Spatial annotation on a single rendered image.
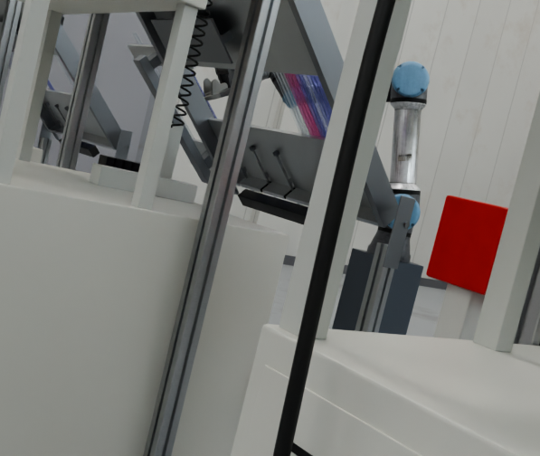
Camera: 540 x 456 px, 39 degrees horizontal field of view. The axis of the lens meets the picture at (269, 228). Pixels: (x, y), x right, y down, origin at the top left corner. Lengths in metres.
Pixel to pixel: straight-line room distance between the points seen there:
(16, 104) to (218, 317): 0.59
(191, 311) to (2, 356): 0.35
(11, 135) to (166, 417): 0.61
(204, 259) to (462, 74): 6.21
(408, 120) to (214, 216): 1.16
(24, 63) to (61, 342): 0.49
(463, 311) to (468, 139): 6.27
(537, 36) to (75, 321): 7.28
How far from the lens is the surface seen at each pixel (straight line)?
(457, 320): 1.46
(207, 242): 1.46
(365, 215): 1.86
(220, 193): 1.45
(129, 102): 5.50
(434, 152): 7.36
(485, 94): 7.79
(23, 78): 1.32
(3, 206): 1.32
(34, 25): 1.33
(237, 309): 1.59
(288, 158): 2.03
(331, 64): 1.64
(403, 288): 2.63
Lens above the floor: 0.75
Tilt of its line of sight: 4 degrees down
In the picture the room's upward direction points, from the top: 14 degrees clockwise
